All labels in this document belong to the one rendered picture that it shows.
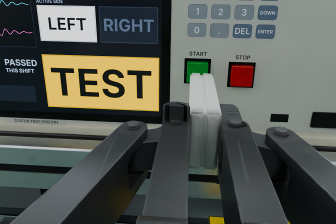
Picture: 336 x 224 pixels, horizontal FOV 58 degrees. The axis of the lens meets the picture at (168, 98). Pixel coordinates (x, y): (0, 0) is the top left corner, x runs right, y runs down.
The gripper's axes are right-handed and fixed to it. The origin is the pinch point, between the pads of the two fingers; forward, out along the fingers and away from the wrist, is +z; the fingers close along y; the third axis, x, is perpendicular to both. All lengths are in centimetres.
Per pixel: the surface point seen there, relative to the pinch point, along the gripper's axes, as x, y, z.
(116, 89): -1.9, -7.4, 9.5
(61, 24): 3.7, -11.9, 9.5
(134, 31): 3.3, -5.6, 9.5
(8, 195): -24.6, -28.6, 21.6
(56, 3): 5.4, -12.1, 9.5
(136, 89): -1.9, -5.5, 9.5
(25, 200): -25.3, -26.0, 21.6
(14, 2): 5.4, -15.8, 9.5
